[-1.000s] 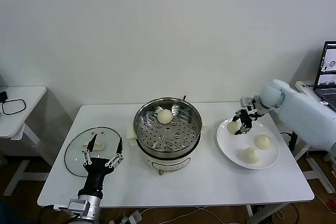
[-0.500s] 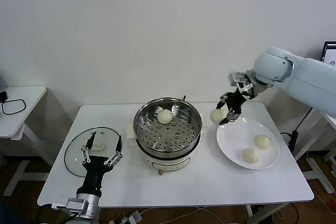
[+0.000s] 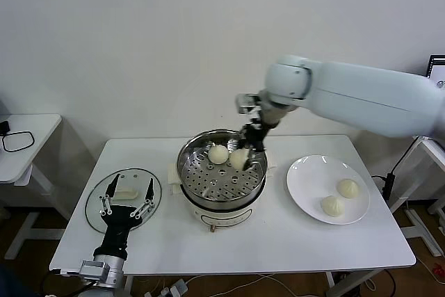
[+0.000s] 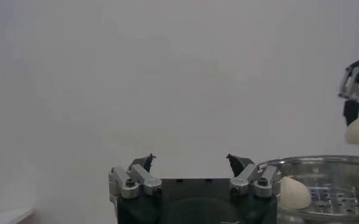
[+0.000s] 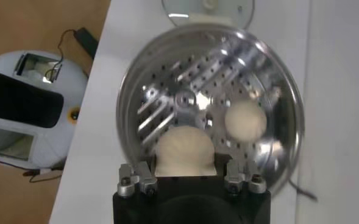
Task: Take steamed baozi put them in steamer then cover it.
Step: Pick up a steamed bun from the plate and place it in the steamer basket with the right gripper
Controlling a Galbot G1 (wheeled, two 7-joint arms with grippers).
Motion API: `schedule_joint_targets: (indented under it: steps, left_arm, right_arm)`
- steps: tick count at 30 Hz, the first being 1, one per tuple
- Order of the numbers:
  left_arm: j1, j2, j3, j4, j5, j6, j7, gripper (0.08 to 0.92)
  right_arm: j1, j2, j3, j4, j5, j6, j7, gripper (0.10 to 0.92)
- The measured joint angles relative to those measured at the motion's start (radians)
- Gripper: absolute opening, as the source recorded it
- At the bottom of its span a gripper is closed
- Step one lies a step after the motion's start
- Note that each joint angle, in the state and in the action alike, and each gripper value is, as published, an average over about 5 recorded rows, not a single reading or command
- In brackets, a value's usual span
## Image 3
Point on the small black adapter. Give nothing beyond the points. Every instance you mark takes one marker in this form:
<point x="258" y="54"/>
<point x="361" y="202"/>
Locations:
<point x="4" y="127"/>

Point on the perforated steel steamer basket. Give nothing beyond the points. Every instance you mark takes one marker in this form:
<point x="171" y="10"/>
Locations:
<point x="222" y="185"/>

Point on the white side desk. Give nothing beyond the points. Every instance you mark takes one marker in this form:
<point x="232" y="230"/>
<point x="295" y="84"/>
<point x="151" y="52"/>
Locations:
<point x="38" y="130"/>
<point x="420" y="229"/>

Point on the round glass pot lid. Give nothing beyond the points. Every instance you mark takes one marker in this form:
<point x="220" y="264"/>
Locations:
<point x="95" y="192"/>

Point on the white electric cooker pot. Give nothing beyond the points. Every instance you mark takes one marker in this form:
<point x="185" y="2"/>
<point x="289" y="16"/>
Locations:
<point x="222" y="217"/>

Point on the white floor power strip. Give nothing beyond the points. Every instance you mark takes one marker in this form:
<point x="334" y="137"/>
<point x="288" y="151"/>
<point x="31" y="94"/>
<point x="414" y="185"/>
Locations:
<point x="179" y="288"/>

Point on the white round plate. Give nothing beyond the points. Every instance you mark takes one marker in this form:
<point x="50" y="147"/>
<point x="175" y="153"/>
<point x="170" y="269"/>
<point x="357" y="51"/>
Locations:
<point x="309" y="185"/>

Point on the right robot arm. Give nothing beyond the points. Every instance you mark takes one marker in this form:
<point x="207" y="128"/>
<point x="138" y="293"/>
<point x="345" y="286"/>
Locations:
<point x="347" y="92"/>

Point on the white steamed baozi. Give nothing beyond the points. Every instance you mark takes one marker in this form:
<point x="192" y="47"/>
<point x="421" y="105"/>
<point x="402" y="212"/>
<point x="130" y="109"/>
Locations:
<point x="238" y="159"/>
<point x="348" y="187"/>
<point x="218" y="153"/>
<point x="333" y="205"/>

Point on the small red floor object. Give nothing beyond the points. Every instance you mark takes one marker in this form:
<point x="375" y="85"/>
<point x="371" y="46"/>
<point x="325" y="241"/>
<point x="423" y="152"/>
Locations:
<point x="438" y="270"/>

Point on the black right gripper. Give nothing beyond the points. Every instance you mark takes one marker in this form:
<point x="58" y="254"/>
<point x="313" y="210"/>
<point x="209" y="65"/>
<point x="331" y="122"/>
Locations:
<point x="257" y="135"/>

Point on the open grey laptop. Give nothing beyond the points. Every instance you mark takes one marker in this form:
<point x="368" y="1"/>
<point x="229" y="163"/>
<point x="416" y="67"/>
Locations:
<point x="438" y="67"/>

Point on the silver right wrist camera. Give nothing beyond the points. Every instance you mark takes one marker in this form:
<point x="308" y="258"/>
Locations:
<point x="248" y="102"/>

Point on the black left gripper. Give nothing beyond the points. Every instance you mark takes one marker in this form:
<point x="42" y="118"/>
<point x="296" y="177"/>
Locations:
<point x="120" y="222"/>

